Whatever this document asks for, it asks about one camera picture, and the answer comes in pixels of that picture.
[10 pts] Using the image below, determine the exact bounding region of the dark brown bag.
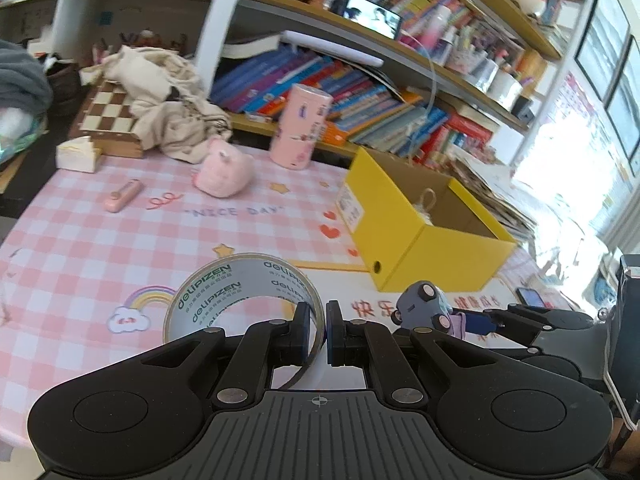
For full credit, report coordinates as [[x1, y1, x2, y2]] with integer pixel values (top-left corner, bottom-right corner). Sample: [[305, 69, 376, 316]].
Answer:
[[47, 60, 84, 117]]

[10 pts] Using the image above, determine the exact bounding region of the grey shelf unit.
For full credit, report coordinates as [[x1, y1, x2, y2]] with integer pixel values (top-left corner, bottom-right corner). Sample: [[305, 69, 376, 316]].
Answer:
[[0, 0, 226, 61]]

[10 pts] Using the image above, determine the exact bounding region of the row of leaning books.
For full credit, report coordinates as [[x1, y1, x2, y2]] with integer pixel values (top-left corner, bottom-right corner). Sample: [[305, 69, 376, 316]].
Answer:
[[210, 50, 451, 161]]

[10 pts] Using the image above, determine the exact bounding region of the stack of papers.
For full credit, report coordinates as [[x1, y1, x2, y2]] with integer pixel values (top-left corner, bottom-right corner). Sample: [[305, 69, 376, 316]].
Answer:
[[452, 155, 539, 247]]

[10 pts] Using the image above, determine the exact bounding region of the wooden bookshelf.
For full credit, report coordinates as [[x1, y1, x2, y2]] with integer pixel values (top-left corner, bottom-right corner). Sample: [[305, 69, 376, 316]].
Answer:
[[200, 0, 592, 172]]

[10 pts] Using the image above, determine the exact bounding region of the clear drawstring pouch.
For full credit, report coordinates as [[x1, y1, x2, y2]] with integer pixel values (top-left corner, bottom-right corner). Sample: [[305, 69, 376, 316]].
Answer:
[[412, 187, 437, 224]]

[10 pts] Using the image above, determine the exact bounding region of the black small box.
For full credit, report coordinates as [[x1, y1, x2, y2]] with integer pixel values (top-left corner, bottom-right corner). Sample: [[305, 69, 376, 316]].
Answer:
[[510, 95, 534, 121]]

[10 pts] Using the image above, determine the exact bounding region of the orange and white box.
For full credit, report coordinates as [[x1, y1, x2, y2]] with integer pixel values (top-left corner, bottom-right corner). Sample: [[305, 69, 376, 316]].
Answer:
[[320, 122, 352, 147]]

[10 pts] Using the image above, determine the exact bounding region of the iridescent plastic bag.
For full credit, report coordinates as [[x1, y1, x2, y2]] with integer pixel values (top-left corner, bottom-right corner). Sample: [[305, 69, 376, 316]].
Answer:
[[0, 107, 49, 162]]

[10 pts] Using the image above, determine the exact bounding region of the yellow cardboard box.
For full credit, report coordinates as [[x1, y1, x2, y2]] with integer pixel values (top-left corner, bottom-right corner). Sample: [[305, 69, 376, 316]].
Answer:
[[335, 146, 519, 293]]

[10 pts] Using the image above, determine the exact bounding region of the smartphone with bright screen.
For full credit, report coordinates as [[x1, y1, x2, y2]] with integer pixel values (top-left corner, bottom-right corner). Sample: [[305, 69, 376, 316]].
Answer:
[[345, 0, 404, 41]]

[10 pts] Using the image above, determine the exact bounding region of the pink cylindrical tissue pack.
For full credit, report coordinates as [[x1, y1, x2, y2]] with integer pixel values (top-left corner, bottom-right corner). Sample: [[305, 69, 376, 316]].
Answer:
[[270, 84, 333, 171]]

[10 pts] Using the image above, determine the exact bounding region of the red printed box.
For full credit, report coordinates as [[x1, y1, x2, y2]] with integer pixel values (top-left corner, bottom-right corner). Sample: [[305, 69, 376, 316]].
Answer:
[[449, 114, 494, 147]]

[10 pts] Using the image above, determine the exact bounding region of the white lamp bar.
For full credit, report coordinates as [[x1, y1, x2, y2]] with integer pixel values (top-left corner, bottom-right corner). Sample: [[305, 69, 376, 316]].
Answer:
[[282, 30, 386, 68]]

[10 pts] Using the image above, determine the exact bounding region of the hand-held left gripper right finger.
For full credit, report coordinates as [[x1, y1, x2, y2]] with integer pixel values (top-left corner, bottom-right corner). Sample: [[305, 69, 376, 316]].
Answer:
[[325, 300, 496, 409]]

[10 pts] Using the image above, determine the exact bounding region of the wooden chessboard box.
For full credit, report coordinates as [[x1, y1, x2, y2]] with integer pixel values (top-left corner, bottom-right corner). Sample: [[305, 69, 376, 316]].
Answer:
[[69, 77, 147, 159]]

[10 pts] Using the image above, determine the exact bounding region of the beige canvas bag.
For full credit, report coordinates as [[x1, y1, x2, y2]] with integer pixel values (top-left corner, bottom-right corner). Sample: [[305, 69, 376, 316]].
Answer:
[[82, 45, 234, 164]]

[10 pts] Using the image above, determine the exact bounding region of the cream small box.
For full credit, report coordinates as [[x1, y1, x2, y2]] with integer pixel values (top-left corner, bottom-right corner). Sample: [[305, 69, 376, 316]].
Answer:
[[55, 136, 104, 174]]

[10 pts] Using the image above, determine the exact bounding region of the black smartphone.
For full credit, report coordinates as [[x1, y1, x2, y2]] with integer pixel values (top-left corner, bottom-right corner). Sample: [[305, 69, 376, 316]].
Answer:
[[515, 287, 549, 307]]

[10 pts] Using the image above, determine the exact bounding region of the pink handheld device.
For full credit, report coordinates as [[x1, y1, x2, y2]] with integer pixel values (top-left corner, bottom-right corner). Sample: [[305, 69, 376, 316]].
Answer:
[[103, 180, 146, 214]]

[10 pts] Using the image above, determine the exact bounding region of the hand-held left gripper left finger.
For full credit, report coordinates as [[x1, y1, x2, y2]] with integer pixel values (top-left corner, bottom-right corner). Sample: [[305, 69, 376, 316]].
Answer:
[[142, 301, 312, 409]]

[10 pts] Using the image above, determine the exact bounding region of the white storage box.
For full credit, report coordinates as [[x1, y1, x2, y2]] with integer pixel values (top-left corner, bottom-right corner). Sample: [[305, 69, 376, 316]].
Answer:
[[487, 67, 526, 111]]

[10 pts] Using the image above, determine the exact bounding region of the row of upright colourful books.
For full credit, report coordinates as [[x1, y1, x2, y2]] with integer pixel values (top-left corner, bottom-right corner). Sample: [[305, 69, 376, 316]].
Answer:
[[305, 0, 506, 56]]

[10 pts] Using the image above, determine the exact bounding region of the pink plush toy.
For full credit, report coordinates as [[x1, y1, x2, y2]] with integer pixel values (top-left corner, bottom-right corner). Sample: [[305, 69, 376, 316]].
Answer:
[[192, 135, 255, 197]]

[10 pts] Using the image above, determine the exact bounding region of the grey blanket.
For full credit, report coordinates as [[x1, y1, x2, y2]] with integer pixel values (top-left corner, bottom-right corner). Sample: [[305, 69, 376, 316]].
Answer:
[[0, 40, 54, 111]]

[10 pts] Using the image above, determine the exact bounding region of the silver tape roll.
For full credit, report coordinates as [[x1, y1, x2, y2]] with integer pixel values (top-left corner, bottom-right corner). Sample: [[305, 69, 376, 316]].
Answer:
[[163, 251, 326, 391]]

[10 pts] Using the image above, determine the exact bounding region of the white cable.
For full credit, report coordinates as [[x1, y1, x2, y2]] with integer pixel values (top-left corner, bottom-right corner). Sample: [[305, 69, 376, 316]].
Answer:
[[400, 30, 439, 161]]

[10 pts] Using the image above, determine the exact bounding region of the dark framed window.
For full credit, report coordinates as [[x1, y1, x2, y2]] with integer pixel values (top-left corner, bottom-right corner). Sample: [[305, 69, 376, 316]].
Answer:
[[574, 0, 640, 177]]

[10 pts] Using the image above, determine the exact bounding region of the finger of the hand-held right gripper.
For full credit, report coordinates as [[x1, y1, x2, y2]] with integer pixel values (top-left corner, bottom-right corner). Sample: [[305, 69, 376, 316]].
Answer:
[[492, 329, 557, 361], [465, 304, 594, 336]]

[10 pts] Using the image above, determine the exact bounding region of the white thick book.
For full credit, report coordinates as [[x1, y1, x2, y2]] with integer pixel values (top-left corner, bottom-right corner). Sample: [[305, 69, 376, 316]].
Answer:
[[222, 34, 292, 59]]

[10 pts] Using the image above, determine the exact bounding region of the pink checked table mat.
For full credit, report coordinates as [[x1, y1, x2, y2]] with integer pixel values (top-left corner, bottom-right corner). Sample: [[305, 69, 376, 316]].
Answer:
[[0, 145, 601, 461]]

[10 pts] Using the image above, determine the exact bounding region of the grey toy car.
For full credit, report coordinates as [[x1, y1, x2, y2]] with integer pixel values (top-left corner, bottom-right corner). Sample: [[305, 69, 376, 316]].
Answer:
[[395, 281, 469, 339]]

